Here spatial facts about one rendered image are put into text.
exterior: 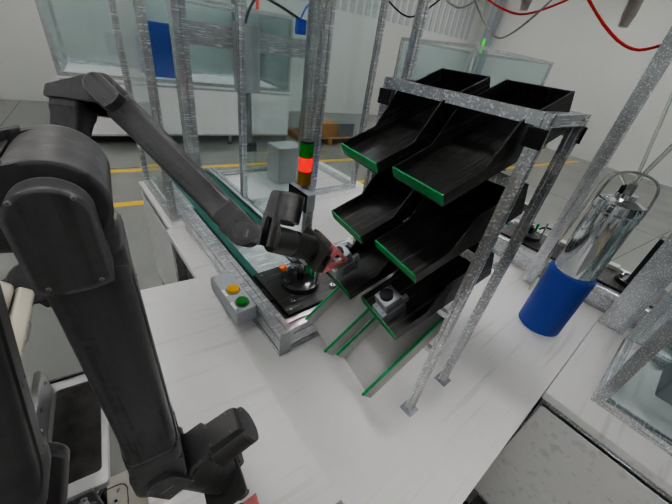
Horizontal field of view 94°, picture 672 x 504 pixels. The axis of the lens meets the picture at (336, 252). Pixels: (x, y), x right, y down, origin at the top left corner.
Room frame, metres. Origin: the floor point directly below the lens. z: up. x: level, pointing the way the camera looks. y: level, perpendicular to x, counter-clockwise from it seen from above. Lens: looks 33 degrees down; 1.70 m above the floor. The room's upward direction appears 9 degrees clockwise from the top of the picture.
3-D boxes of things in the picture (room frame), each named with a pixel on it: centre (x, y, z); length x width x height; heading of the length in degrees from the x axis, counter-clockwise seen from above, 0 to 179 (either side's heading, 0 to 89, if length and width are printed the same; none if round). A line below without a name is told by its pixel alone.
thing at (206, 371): (0.65, 0.17, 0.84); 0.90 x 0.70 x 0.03; 37
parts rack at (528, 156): (0.71, -0.23, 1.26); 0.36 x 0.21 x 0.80; 44
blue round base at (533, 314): (1.01, -0.88, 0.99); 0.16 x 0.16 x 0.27
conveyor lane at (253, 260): (1.12, 0.30, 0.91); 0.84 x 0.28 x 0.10; 44
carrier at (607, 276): (1.27, -1.38, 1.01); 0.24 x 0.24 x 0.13; 44
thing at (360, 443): (1.20, -0.21, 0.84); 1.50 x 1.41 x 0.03; 44
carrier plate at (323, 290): (0.89, 0.11, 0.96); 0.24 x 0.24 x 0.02; 44
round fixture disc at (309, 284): (0.89, 0.11, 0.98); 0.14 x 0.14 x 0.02
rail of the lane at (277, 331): (0.98, 0.41, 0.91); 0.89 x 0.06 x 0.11; 44
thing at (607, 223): (1.01, -0.88, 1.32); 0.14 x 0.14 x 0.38
